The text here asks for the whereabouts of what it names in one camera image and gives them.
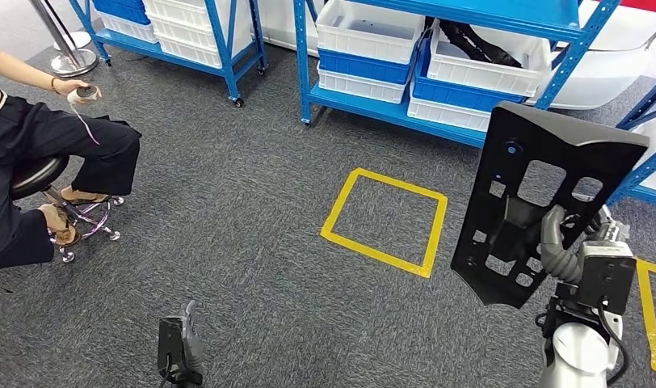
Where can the chrome stanchion post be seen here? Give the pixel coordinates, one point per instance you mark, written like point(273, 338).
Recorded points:
point(71, 61)

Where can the grey handheld controller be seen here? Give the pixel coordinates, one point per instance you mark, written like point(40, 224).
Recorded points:
point(87, 92)

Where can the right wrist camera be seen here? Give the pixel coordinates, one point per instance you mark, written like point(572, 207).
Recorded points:
point(606, 284)

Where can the black trim part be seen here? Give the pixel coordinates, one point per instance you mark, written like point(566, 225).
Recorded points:
point(483, 48)

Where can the white round base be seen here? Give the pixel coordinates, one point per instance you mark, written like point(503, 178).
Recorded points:
point(79, 38)

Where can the yellow floor tape square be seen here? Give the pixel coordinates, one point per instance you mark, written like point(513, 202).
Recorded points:
point(384, 254)

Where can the person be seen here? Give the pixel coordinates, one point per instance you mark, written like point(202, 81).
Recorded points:
point(39, 139)

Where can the blue metal shelf rack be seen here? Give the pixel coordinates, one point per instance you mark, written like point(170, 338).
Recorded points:
point(226, 59)
point(387, 110)
point(644, 171)

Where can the black plastic bracket panel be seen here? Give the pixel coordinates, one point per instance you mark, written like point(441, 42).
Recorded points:
point(520, 139)

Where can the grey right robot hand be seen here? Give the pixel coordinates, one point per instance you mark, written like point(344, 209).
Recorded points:
point(561, 257)

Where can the person's left forearm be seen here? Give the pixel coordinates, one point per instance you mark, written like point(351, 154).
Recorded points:
point(23, 67)

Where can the white car with red stripe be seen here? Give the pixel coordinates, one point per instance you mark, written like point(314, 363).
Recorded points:
point(601, 69)

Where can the person's left hand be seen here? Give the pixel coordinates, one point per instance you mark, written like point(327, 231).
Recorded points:
point(66, 88)

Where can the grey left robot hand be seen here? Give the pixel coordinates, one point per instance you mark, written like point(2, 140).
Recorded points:
point(191, 337)

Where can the black stool with chrome base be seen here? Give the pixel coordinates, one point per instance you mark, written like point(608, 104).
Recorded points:
point(36, 174)

